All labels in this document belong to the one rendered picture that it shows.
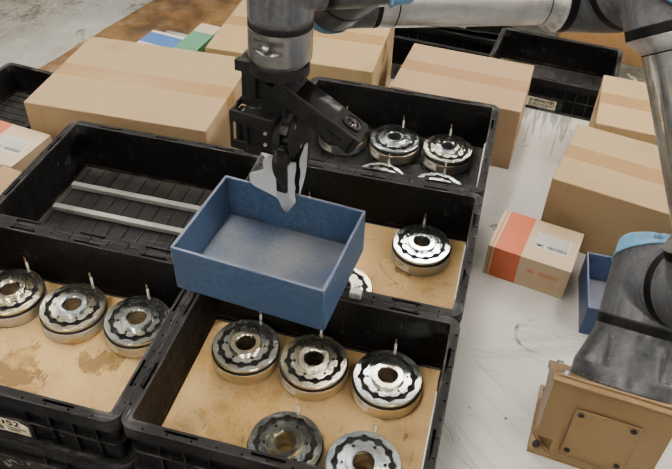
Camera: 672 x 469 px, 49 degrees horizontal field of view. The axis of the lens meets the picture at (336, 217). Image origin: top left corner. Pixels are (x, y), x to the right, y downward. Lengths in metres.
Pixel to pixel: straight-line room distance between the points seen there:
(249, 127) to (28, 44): 3.05
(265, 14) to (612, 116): 1.08
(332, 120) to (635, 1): 0.40
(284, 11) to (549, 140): 1.20
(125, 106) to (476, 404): 0.91
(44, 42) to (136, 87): 2.26
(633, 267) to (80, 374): 0.83
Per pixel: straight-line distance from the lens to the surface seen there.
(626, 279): 1.16
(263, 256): 0.99
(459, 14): 1.03
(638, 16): 1.02
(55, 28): 4.03
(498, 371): 1.36
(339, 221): 0.98
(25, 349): 1.26
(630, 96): 1.85
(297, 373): 1.11
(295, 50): 0.85
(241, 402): 1.13
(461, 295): 1.15
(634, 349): 1.15
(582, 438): 1.23
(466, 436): 1.27
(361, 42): 1.82
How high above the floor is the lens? 1.75
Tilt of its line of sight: 41 degrees down
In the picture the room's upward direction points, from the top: 2 degrees clockwise
